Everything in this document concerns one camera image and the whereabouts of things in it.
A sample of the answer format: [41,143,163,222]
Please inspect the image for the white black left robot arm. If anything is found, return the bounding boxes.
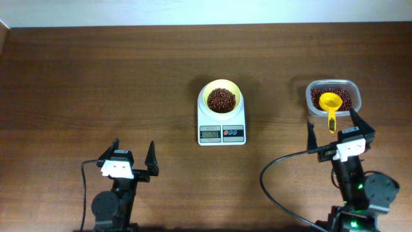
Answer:
[91,139,159,232]

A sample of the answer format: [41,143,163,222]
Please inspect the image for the red adzuki beans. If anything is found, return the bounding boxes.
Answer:
[310,87,353,111]
[207,88,236,113]

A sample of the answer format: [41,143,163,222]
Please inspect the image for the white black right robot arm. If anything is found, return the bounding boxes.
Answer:
[306,109,400,231]

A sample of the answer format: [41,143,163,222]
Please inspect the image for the white digital kitchen scale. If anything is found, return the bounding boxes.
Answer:
[197,82,247,146]

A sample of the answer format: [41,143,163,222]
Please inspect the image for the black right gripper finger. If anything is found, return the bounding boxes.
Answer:
[306,119,318,153]
[349,108,376,142]

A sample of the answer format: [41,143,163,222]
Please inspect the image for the yellow plastic bowl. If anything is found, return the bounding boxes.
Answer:
[200,79,241,115]

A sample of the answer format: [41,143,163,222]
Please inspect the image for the clear plastic container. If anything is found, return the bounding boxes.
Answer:
[306,79,362,117]

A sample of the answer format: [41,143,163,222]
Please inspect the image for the yellow measuring scoop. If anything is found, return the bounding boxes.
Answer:
[319,92,342,133]

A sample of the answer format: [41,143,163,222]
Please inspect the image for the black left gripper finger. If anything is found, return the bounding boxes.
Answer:
[97,139,120,166]
[145,140,159,177]

